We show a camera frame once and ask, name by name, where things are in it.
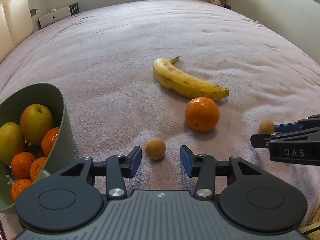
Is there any green fruit bowl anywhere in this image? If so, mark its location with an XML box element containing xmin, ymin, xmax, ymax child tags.
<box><xmin>0</xmin><ymin>82</ymin><xmax>75</xmax><ymax>212</ymax></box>

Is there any small brown longan fruit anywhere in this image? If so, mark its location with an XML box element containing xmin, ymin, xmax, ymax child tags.
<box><xmin>145</xmin><ymin>138</ymin><xmax>166</xmax><ymax>160</ymax></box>

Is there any yellow banana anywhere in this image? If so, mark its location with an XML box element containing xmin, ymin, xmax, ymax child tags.
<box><xmin>153</xmin><ymin>56</ymin><xmax>229</xmax><ymax>101</ymax></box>

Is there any large orange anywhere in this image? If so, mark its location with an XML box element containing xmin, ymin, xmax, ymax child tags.
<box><xmin>184</xmin><ymin>97</ymin><xmax>220</xmax><ymax>133</ymax></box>

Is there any yellow fluffy rug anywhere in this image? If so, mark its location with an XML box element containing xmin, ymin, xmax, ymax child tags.
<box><xmin>300</xmin><ymin>209</ymin><xmax>320</xmax><ymax>240</ymax></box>

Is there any pink bed blanket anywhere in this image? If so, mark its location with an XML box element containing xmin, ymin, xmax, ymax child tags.
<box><xmin>1</xmin><ymin>0</ymin><xmax>319</xmax><ymax>225</ymax></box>

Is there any white bedside table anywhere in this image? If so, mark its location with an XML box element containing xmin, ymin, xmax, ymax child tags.
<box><xmin>38</xmin><ymin>3</ymin><xmax>80</xmax><ymax>29</ymax></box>

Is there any red yellow apple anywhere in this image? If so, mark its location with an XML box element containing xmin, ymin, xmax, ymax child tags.
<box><xmin>20</xmin><ymin>104</ymin><xmax>54</xmax><ymax>145</ymax></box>

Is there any yellow green pear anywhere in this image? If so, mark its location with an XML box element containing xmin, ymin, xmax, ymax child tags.
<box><xmin>0</xmin><ymin>122</ymin><xmax>25</xmax><ymax>166</ymax></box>

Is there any cream padded headboard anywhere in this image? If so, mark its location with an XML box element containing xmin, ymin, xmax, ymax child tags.
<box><xmin>0</xmin><ymin>0</ymin><xmax>34</xmax><ymax>62</ymax></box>

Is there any orange tangerine in bowl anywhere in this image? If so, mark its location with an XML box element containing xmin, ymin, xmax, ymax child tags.
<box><xmin>41</xmin><ymin>127</ymin><xmax>60</xmax><ymax>157</ymax></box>

